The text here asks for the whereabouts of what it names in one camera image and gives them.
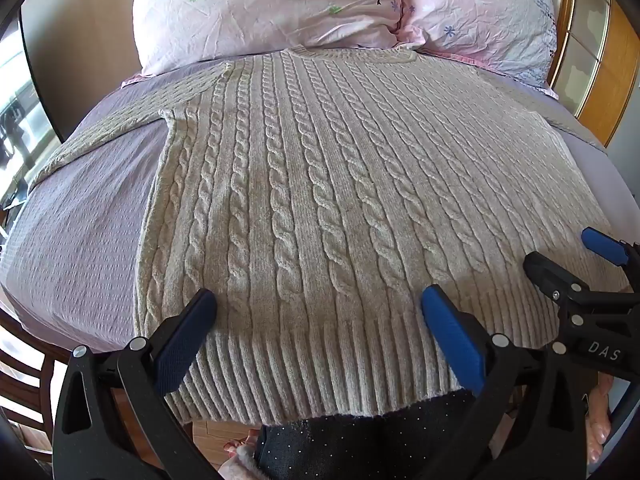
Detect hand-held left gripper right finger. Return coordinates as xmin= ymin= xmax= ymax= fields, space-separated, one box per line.
xmin=421 ymin=284 xmax=589 ymax=480

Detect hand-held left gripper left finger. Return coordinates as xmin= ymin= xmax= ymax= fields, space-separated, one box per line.
xmin=52 ymin=288 xmax=221 ymax=480

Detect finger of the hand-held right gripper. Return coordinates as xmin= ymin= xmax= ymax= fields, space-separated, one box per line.
xmin=581 ymin=227 xmax=640 ymax=267
xmin=523 ymin=251 xmax=594 ymax=307

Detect beige cable knit sweater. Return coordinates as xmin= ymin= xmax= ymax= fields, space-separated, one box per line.
xmin=27 ymin=45 xmax=632 ymax=424

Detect person's right hand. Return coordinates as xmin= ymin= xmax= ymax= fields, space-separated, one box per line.
xmin=584 ymin=375 xmax=619 ymax=466

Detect person's dark dotted pants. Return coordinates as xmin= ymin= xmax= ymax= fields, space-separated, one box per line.
xmin=254 ymin=391 xmax=493 ymax=480

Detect lilac bed sheet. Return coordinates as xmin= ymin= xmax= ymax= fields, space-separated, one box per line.
xmin=0 ymin=57 xmax=640 ymax=356

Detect dark wooden chair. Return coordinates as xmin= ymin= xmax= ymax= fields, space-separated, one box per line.
xmin=0 ymin=305 xmax=168 ymax=467

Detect wooden headboard with glass panels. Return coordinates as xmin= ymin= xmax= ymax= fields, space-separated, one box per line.
xmin=546 ymin=0 xmax=640 ymax=150

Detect pink tree print pillow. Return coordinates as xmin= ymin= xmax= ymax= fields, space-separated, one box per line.
xmin=397 ymin=0 xmax=560 ymax=98

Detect window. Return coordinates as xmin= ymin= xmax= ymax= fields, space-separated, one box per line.
xmin=0 ymin=30 xmax=53 ymax=211

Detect pink flower print pillow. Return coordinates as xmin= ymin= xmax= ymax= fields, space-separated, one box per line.
xmin=131 ymin=0 xmax=408 ymax=77

